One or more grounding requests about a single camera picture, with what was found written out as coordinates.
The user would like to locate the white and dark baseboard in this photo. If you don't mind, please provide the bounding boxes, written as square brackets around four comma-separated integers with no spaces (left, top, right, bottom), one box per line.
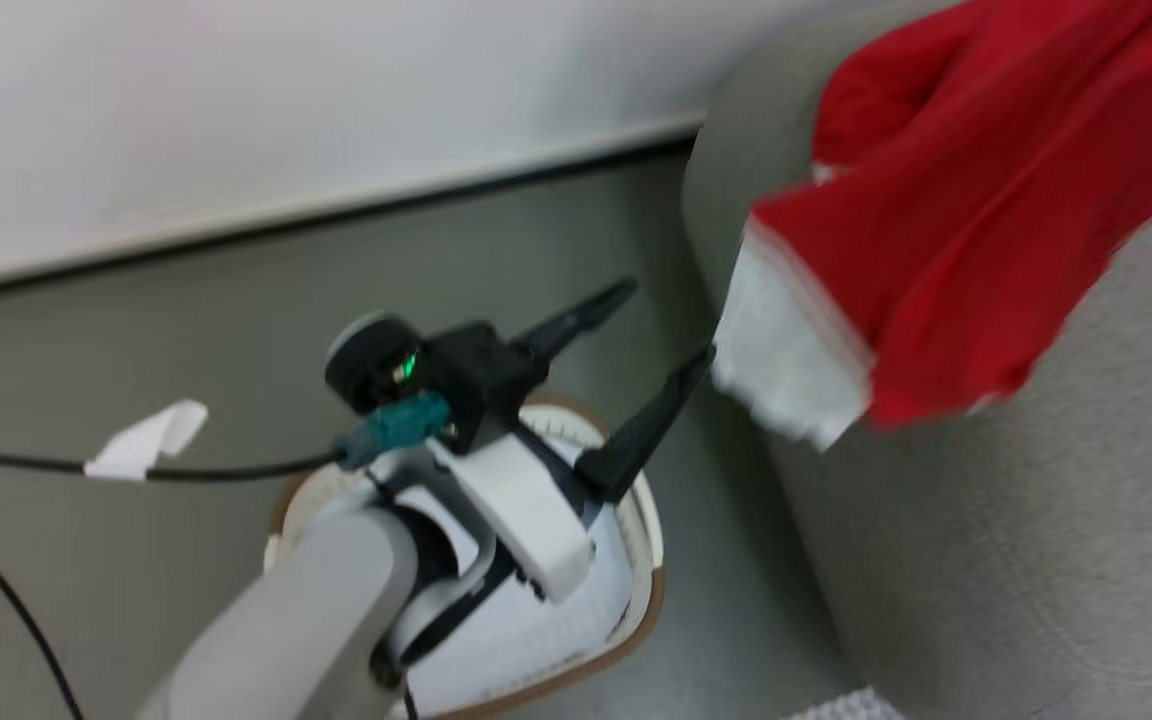
[0,110,709,301]

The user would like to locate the red garment with white cuff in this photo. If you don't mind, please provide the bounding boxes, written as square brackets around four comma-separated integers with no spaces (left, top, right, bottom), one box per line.
[710,0,1152,453]

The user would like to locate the white laundry basket brown rim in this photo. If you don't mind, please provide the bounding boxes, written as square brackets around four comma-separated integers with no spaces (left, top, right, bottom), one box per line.
[264,394,666,720]

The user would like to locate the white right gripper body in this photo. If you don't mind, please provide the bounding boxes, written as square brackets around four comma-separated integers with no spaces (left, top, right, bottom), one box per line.
[424,430,609,607]

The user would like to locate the white textured rug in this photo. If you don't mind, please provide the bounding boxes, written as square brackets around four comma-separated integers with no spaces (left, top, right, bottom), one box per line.
[784,685,909,720]

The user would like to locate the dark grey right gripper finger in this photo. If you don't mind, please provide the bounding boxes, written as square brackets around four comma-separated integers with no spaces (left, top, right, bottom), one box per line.
[574,344,716,504]
[513,279,640,365]

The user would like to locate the grey fabric sofa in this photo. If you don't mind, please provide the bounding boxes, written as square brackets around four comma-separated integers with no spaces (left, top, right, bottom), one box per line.
[680,0,1152,720]

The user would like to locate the teal cable connector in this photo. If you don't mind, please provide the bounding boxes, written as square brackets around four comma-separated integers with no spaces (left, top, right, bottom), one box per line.
[334,390,453,472]

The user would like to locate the thin black cable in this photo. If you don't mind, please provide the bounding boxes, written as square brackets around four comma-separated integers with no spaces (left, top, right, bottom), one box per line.
[0,452,352,720]

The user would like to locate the white tape tag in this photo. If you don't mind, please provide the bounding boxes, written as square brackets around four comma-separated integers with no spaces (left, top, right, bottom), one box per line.
[83,399,210,482]

